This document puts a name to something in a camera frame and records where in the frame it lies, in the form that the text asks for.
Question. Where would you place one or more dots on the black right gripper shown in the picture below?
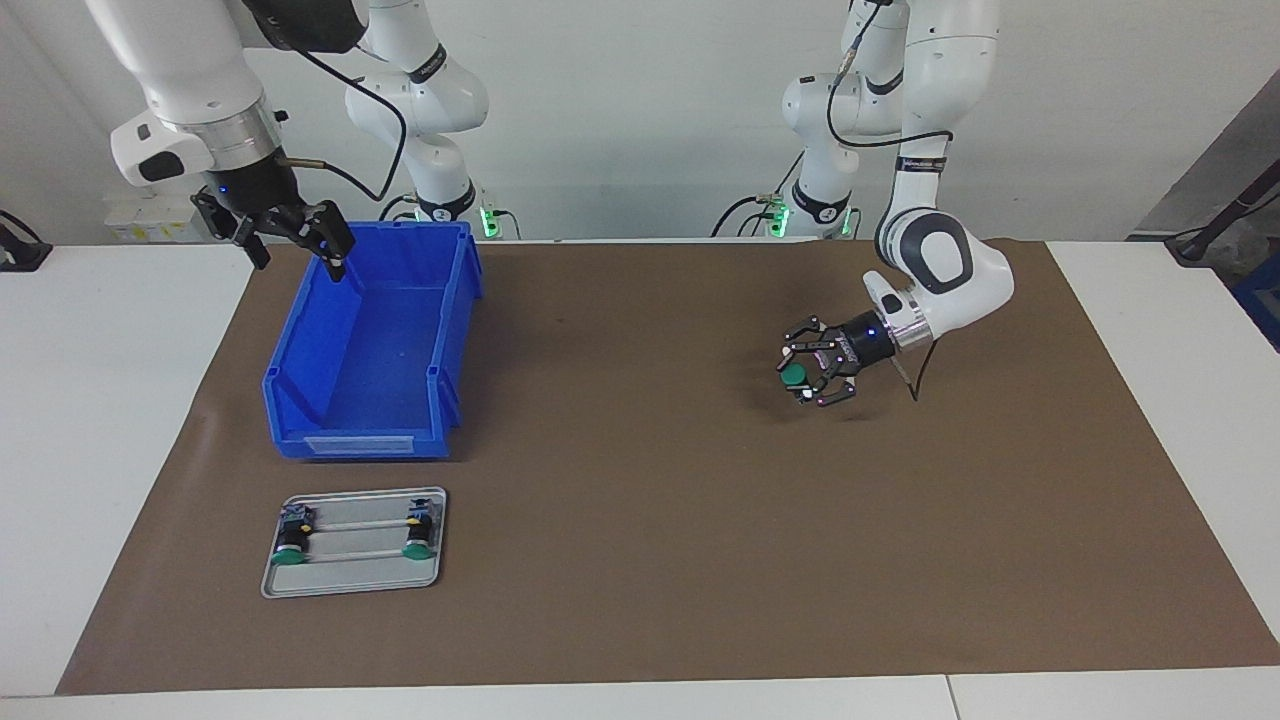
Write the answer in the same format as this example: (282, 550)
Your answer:
(250, 190)

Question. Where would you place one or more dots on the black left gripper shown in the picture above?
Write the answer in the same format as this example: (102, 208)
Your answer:
(868, 342)

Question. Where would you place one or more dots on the green push button switch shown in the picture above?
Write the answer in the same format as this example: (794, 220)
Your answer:
(418, 537)
(291, 542)
(793, 376)

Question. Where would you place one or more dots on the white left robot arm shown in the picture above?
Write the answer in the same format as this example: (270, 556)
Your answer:
(950, 270)

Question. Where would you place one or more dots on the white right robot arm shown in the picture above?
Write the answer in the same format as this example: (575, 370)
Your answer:
(180, 60)

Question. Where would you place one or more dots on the green lit base connector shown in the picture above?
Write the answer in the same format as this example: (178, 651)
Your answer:
(488, 218)
(778, 215)

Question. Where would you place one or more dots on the blue plastic bin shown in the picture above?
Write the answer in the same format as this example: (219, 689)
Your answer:
(370, 350)

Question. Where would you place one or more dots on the black clamp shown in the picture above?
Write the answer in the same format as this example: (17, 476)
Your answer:
(20, 255)

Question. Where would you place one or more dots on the brown table mat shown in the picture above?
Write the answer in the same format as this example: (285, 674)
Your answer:
(650, 550)

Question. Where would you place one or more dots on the silver metal tray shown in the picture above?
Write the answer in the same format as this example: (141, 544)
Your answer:
(350, 575)

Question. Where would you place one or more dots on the black stand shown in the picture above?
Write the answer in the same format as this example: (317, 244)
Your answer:
(1210, 235)

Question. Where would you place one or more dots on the grey partition panel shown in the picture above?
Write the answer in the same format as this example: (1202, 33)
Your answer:
(1210, 160)

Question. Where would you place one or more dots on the blue crate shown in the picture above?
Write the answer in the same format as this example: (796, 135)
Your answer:
(1262, 305)

